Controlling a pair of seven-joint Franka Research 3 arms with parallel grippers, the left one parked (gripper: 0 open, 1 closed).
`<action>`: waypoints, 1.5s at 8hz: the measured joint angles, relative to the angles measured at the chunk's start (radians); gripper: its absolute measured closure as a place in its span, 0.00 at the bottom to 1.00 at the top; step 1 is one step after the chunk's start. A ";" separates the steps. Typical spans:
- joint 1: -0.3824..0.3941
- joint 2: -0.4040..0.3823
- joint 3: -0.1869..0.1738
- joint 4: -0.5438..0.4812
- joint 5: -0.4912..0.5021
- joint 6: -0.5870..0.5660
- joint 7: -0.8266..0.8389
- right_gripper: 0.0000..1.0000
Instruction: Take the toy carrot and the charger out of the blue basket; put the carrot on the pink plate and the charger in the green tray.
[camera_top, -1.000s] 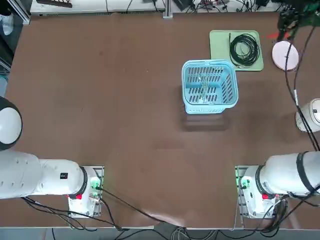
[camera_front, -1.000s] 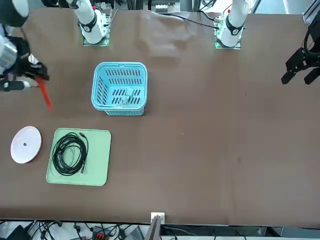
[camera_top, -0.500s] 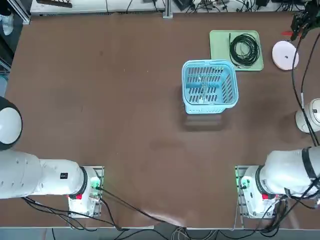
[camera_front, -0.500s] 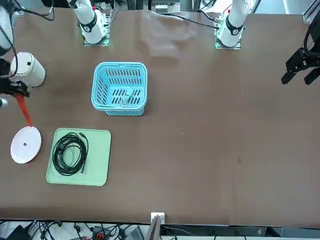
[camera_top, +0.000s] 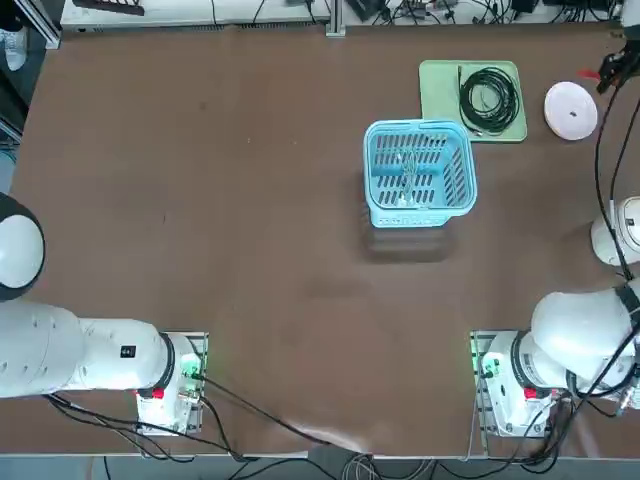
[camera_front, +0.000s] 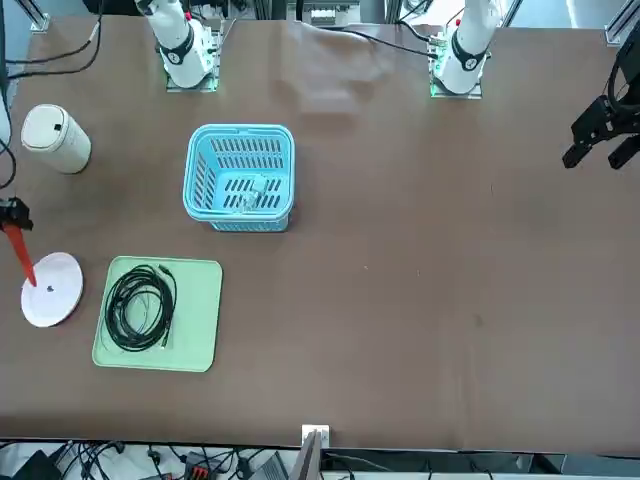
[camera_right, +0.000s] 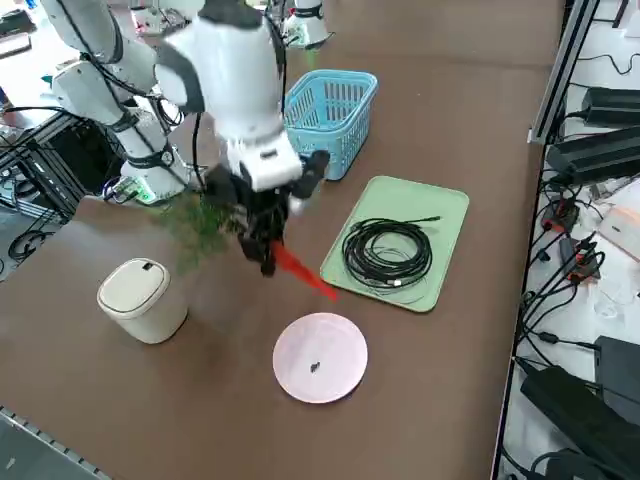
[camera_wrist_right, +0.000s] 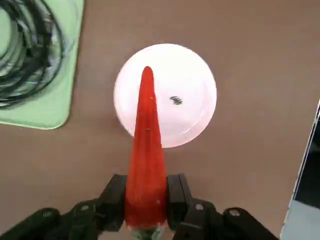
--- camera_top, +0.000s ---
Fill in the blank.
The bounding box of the white shoe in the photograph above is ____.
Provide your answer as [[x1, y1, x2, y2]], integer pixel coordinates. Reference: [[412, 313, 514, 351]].
[[2, 27, 28, 72]]

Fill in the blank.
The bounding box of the blue plastic slotted basket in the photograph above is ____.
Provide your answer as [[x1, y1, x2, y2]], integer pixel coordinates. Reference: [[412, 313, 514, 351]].
[[363, 118, 478, 230]]

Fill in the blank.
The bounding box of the light green tray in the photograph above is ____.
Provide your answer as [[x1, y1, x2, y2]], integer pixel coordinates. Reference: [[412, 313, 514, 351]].
[[418, 59, 529, 144]]

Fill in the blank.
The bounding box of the round pink plate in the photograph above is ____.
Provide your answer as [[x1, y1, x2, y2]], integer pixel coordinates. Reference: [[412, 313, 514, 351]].
[[543, 79, 599, 143]]

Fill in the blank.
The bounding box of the aluminium profile post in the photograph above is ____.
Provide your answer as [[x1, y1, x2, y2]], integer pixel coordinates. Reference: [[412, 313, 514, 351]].
[[326, 0, 347, 37]]

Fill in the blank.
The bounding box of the coiled black cable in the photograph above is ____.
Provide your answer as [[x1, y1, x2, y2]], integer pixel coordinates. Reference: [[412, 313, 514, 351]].
[[457, 64, 522, 138]]

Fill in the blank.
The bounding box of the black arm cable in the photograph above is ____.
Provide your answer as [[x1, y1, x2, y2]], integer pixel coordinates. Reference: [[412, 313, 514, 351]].
[[592, 89, 635, 281], [608, 97, 640, 261]]

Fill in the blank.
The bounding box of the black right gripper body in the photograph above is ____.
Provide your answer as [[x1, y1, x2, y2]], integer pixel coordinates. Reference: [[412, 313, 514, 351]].
[[614, 33, 640, 84]]

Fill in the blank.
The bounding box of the aluminium frame rail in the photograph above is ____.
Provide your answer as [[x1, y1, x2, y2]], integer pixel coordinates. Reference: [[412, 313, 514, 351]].
[[13, 0, 62, 51]]

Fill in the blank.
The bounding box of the long black base cable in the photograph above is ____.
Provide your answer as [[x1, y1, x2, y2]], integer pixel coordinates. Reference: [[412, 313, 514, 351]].
[[197, 372, 374, 454]]

